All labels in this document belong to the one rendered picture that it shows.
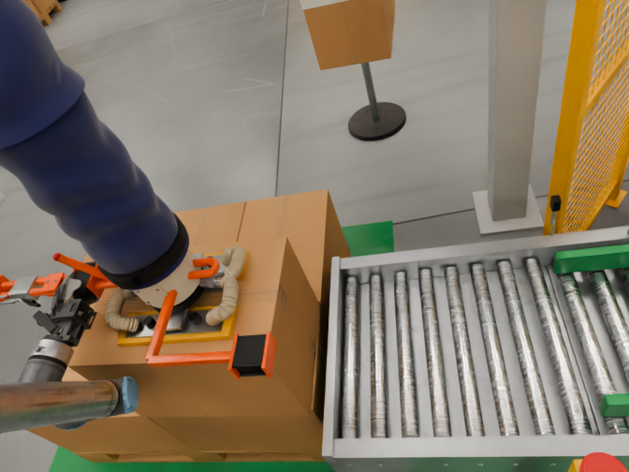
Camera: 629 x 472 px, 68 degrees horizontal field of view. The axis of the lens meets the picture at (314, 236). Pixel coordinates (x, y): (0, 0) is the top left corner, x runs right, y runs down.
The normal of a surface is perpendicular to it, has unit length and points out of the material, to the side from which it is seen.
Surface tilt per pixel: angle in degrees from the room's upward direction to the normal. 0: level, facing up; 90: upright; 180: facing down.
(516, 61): 90
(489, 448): 0
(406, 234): 0
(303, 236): 0
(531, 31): 90
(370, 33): 90
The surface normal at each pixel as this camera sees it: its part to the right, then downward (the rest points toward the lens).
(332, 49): -0.15, 0.77
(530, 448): -0.26, -0.64
